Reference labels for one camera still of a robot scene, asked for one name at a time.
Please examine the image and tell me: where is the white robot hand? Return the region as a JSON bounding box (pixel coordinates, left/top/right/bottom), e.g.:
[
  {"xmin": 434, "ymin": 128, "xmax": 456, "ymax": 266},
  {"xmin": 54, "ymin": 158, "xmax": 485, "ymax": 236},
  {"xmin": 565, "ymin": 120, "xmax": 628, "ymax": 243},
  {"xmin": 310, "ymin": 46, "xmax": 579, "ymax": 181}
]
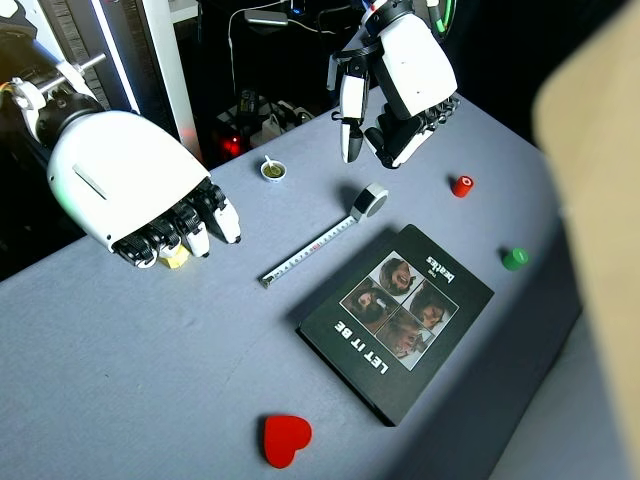
[
  {"xmin": 46, "ymin": 108, "xmax": 243, "ymax": 270},
  {"xmin": 327, "ymin": 12, "xmax": 461, "ymax": 170}
]

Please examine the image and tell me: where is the grey tape measure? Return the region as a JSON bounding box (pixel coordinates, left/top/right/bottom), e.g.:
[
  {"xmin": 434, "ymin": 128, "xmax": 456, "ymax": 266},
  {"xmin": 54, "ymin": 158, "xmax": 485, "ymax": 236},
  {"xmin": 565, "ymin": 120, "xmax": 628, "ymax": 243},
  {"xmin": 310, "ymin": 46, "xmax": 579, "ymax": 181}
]
[{"xmin": 258, "ymin": 182, "xmax": 389, "ymax": 290}]

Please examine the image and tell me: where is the black Let It Be album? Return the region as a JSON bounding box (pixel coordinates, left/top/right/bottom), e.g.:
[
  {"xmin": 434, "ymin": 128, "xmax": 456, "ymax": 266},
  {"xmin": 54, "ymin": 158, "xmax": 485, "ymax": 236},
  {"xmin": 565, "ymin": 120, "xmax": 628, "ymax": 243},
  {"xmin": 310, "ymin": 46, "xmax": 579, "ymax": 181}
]
[{"xmin": 295, "ymin": 223, "xmax": 495, "ymax": 427}]

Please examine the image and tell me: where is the yellow block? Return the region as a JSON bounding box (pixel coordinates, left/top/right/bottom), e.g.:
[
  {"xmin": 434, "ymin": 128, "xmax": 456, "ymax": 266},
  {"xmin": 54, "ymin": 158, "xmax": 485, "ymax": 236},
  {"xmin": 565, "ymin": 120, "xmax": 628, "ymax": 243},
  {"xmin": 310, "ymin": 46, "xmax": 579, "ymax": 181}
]
[{"xmin": 158, "ymin": 245, "xmax": 192, "ymax": 271}]

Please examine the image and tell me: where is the white light strip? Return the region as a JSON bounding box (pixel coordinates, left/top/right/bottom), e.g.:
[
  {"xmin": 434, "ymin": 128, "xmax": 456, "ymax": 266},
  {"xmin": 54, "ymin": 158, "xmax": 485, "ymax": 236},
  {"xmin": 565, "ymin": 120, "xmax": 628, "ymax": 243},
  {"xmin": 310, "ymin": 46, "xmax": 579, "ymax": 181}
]
[{"xmin": 89, "ymin": 0, "xmax": 141, "ymax": 115}]

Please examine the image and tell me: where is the small bowl with green contents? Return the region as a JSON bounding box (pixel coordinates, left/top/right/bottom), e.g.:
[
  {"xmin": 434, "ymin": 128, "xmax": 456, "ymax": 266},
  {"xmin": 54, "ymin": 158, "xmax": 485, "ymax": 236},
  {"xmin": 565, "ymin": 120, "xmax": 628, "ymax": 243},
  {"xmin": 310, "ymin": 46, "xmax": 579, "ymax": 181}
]
[{"xmin": 259, "ymin": 160, "xmax": 287, "ymax": 184}]

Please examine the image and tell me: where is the white power strip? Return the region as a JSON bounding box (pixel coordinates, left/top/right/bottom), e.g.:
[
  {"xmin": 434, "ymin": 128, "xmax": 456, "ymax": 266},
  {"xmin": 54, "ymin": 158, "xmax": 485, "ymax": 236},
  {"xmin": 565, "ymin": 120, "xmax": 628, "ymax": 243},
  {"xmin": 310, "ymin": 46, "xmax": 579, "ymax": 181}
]
[{"xmin": 257, "ymin": 99, "xmax": 316, "ymax": 146}]

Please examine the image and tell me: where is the flat grey device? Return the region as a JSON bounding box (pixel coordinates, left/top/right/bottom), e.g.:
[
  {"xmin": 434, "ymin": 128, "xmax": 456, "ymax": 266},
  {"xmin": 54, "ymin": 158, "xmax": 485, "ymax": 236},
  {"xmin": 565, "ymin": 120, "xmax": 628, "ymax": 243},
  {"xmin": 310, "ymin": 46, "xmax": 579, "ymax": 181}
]
[{"xmin": 243, "ymin": 8, "xmax": 290, "ymax": 27}]

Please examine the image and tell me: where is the blurred beige board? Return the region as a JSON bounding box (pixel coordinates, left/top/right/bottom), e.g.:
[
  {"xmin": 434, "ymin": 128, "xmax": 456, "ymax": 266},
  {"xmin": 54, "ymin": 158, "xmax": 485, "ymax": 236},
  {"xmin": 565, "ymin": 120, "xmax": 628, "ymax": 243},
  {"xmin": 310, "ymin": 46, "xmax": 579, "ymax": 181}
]
[{"xmin": 532, "ymin": 0, "xmax": 640, "ymax": 480}]

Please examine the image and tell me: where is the green cylinder block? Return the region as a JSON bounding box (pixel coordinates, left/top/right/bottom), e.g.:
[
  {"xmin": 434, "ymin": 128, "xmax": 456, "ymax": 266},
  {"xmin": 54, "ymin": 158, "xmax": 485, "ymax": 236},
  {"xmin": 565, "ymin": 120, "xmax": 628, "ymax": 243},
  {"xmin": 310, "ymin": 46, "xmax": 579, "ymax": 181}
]
[{"xmin": 501, "ymin": 246, "xmax": 530, "ymax": 272}]

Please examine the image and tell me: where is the red heart block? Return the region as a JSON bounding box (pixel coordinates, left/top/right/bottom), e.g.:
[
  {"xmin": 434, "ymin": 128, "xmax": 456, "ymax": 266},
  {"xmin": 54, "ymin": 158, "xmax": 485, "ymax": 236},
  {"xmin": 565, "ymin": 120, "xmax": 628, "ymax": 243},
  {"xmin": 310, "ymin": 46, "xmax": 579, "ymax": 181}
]
[{"xmin": 259, "ymin": 413, "xmax": 314, "ymax": 470}]

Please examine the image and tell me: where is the green cable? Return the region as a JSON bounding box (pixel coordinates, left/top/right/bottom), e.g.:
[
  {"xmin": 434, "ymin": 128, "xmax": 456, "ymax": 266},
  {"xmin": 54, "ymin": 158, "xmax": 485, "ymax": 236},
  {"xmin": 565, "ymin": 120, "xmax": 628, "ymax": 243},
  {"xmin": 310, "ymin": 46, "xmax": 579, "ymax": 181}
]
[{"xmin": 428, "ymin": 0, "xmax": 457, "ymax": 37}]

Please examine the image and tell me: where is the white upright post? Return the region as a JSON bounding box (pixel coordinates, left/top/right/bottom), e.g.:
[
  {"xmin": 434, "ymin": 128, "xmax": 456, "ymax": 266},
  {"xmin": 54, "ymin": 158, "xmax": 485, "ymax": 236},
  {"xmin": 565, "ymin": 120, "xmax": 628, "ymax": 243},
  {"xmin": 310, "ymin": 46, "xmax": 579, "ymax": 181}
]
[{"xmin": 141, "ymin": 0, "xmax": 204, "ymax": 162}]

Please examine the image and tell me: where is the dark ribbed rail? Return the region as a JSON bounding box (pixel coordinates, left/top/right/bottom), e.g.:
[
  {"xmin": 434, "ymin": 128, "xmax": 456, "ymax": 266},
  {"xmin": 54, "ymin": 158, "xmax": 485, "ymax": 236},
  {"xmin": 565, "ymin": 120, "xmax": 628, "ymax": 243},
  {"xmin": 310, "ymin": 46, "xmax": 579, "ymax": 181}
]
[{"xmin": 38, "ymin": 0, "xmax": 112, "ymax": 111}]

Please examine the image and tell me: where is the thin white cable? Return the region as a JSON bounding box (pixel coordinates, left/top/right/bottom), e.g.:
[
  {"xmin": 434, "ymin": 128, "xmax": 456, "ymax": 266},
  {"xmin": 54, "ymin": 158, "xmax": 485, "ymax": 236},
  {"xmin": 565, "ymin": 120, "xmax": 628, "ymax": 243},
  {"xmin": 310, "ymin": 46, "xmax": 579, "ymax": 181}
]
[{"xmin": 227, "ymin": 0, "xmax": 337, "ymax": 101}]

